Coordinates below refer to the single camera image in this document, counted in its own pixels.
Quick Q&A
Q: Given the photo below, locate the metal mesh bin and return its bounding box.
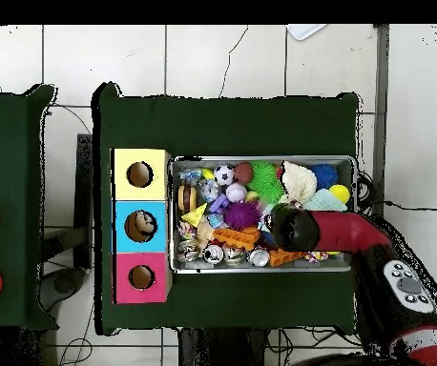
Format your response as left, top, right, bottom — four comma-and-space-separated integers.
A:
169, 154, 359, 275

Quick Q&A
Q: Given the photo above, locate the orange plastic tray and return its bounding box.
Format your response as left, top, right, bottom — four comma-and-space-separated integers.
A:
212, 226, 262, 253

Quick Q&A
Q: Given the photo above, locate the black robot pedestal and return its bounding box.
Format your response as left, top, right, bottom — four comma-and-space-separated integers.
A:
177, 326, 270, 366

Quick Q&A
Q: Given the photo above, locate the blue spiky rubber ball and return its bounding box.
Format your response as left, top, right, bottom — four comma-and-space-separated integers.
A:
309, 163, 340, 191

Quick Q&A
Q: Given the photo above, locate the small soccer ball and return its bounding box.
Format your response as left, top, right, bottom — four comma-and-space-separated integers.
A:
213, 164, 236, 187

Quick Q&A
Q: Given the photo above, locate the dark green side table cloth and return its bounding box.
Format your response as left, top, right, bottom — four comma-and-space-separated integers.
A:
0, 83, 59, 332

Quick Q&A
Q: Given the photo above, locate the green spiky rubber ball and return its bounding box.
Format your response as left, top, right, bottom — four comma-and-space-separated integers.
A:
247, 160, 285, 201

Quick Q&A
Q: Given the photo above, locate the purple spiky monster toy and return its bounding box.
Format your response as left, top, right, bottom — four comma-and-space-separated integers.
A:
223, 200, 262, 231

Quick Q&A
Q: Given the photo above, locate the mint knitted cloth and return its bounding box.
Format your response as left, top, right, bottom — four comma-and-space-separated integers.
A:
303, 188, 348, 213

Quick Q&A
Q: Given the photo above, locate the white tray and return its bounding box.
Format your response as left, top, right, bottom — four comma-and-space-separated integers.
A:
286, 24, 327, 42

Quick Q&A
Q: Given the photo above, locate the brown toy football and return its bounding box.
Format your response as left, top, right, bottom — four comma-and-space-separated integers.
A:
233, 162, 255, 186

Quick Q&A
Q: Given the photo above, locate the wooden box with three holes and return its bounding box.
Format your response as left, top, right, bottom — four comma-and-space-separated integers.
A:
111, 147, 174, 305

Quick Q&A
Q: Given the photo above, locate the dark grey rounded object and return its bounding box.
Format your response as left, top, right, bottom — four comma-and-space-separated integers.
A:
38, 266, 88, 312

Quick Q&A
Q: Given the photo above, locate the yellow tennis ball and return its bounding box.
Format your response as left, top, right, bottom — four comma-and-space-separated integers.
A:
328, 184, 351, 205

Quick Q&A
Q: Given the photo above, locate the cream knitted cloth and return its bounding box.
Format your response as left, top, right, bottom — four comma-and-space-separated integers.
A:
279, 160, 318, 205

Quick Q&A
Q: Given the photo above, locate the wooden toy burger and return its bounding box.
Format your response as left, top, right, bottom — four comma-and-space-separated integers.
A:
177, 184, 198, 214

